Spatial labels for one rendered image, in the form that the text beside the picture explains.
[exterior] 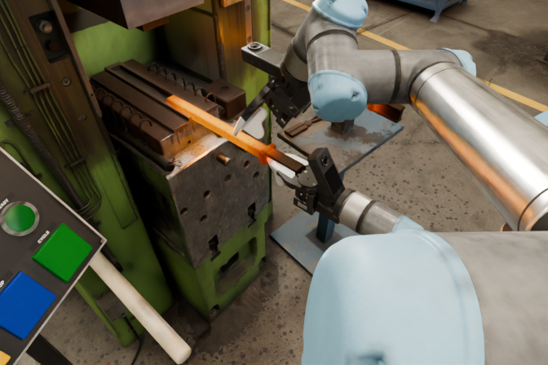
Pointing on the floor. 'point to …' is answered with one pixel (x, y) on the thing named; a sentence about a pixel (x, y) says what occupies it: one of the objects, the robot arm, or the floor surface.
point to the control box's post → (46, 353)
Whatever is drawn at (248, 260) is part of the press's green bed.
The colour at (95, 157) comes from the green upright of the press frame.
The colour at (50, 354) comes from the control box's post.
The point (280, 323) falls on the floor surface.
